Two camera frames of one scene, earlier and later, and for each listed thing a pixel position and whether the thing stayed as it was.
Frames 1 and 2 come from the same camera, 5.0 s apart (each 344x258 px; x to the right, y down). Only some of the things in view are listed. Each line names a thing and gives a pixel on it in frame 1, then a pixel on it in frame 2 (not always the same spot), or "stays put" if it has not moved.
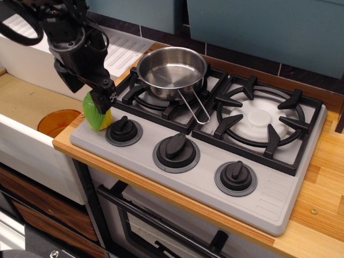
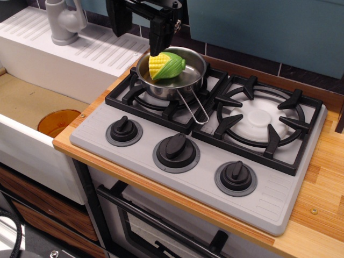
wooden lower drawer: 52,227 stays put
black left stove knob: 124,132 stays put
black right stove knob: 236,179 stays put
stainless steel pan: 175,74 stays put
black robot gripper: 84,54 -> 168,10
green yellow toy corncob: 98,120 -> 165,65
